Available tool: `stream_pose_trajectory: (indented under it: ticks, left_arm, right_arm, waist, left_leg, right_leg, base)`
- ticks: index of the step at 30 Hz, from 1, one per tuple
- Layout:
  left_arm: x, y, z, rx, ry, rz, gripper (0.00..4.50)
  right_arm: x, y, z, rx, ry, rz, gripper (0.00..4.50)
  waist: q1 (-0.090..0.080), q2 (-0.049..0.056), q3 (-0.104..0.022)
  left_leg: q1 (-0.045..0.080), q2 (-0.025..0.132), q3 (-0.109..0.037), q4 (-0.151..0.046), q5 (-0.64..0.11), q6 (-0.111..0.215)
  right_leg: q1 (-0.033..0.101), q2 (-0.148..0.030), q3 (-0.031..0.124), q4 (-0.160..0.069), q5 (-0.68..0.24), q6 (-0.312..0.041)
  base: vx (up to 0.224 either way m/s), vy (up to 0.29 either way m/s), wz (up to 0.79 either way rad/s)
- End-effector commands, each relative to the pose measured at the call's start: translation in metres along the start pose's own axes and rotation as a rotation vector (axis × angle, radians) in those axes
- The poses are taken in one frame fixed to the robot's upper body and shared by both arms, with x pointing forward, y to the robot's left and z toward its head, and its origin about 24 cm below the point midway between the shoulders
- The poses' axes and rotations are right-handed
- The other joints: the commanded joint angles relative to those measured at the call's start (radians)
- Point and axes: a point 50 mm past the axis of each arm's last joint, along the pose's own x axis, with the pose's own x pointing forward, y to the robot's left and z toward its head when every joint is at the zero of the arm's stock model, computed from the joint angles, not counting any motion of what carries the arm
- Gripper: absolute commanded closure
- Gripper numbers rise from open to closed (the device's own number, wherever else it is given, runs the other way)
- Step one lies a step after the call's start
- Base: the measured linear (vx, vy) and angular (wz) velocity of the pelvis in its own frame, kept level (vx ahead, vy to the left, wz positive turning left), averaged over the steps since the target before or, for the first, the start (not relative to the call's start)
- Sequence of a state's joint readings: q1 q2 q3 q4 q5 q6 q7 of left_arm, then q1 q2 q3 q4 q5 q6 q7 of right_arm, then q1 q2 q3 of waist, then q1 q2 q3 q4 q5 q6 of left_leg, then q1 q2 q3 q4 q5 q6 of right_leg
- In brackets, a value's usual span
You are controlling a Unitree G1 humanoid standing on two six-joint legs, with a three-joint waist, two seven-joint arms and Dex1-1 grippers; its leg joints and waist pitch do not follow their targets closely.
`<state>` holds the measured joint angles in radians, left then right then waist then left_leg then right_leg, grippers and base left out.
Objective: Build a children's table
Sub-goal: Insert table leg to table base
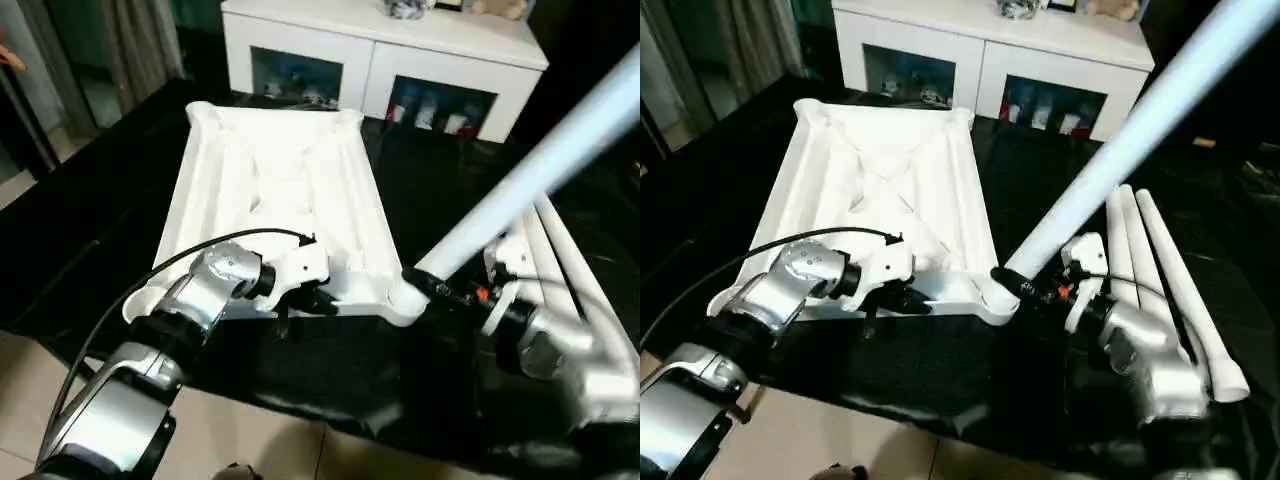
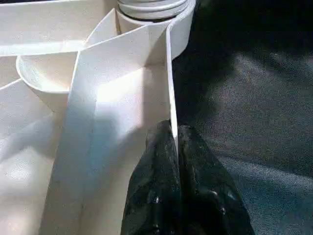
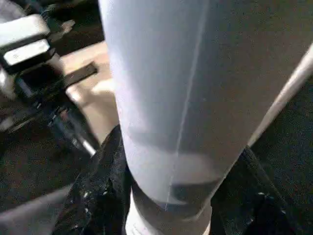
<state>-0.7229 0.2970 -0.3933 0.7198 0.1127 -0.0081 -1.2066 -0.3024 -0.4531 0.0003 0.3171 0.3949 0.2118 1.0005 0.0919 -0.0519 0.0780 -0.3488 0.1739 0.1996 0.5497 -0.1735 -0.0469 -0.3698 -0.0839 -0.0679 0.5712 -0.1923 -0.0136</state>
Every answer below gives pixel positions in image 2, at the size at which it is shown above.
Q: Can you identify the white plastic table leg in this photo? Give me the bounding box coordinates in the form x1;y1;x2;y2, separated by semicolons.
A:
117;0;196;22

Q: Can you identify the black shiny mat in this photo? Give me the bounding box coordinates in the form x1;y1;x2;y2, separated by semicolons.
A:
171;0;313;235

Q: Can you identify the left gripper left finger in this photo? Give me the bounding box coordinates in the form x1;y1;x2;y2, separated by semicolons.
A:
121;119;183;235

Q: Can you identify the white plastic table top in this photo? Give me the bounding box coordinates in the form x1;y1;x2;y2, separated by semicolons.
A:
0;0;196;235

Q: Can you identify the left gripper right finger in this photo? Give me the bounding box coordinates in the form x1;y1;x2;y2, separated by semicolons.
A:
177;125;255;235

